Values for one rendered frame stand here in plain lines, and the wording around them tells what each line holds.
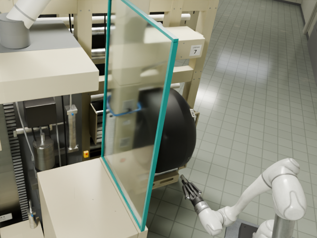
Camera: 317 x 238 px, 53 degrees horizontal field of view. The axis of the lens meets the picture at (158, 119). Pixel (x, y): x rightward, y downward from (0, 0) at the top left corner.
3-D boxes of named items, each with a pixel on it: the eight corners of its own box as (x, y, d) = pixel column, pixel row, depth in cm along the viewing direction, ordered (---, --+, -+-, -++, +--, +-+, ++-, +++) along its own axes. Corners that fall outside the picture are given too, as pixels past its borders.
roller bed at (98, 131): (95, 144, 251) (95, 113, 234) (89, 133, 261) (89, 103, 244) (118, 139, 260) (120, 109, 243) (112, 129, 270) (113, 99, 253)
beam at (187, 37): (125, 66, 206) (127, 44, 197) (111, 50, 223) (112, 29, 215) (201, 58, 233) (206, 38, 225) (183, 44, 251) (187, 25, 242)
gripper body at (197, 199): (206, 199, 203) (198, 187, 208) (195, 203, 199) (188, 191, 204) (203, 205, 207) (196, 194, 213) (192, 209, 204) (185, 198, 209)
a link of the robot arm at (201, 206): (200, 210, 195) (195, 202, 198) (196, 217, 201) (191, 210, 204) (212, 206, 199) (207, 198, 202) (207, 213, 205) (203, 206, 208)
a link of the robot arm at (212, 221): (194, 217, 198) (206, 216, 207) (207, 240, 189) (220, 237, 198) (204, 207, 194) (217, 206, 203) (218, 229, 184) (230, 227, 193)
